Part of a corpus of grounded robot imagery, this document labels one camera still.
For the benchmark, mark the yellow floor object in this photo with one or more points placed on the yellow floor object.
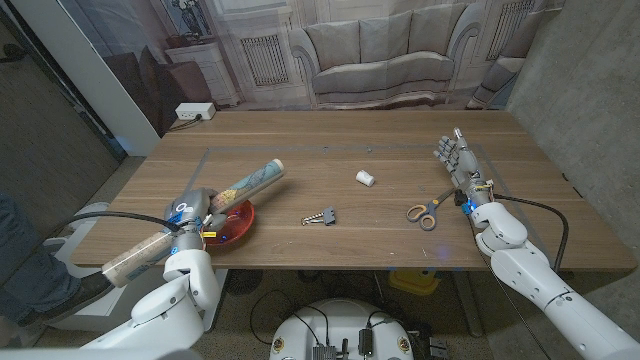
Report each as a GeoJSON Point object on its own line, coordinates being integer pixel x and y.
{"type": "Point", "coordinates": [415, 282]}

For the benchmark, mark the paper map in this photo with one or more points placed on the paper map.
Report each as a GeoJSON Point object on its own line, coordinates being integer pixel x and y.
{"type": "Point", "coordinates": [255, 182]}

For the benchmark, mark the black round floor fan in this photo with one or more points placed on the black round floor fan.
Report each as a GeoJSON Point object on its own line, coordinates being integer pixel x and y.
{"type": "Point", "coordinates": [243, 281]}

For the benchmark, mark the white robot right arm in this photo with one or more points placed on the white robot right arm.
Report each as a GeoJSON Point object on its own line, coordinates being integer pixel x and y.
{"type": "Point", "coordinates": [535, 285]}

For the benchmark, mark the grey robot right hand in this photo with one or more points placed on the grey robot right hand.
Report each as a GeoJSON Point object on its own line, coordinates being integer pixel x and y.
{"type": "Point", "coordinates": [465, 167]}

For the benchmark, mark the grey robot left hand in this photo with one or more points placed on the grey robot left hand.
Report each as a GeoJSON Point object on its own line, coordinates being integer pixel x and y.
{"type": "Point", "coordinates": [192, 212]}

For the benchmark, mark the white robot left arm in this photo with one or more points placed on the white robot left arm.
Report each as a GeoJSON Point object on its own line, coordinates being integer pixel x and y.
{"type": "Point", "coordinates": [165, 310]}

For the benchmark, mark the small white cylinder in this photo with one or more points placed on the small white cylinder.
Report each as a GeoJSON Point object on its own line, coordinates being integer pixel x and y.
{"type": "Point", "coordinates": [365, 178]}

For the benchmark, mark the black binder clip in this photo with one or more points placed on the black binder clip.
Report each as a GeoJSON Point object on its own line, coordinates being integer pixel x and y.
{"type": "Point", "coordinates": [328, 216]}

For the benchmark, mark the white table leg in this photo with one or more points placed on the white table leg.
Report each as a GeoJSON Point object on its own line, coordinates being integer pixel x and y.
{"type": "Point", "coordinates": [467, 305]}
{"type": "Point", "coordinates": [214, 305]}

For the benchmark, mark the red bowl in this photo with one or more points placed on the red bowl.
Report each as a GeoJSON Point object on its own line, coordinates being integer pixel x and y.
{"type": "Point", "coordinates": [240, 225]}

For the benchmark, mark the printed living room backdrop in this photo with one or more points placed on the printed living room backdrop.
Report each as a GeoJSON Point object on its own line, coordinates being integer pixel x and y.
{"type": "Point", "coordinates": [380, 50]}

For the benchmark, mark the white floor stand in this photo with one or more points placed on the white floor stand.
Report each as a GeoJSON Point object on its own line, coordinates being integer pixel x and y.
{"type": "Point", "coordinates": [95, 307]}

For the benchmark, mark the person leg in jeans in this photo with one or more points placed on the person leg in jeans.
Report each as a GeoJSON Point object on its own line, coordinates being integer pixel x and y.
{"type": "Point", "coordinates": [30, 280]}

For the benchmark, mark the white robot torso base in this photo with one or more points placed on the white robot torso base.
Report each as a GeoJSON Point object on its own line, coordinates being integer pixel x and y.
{"type": "Point", "coordinates": [340, 320]}

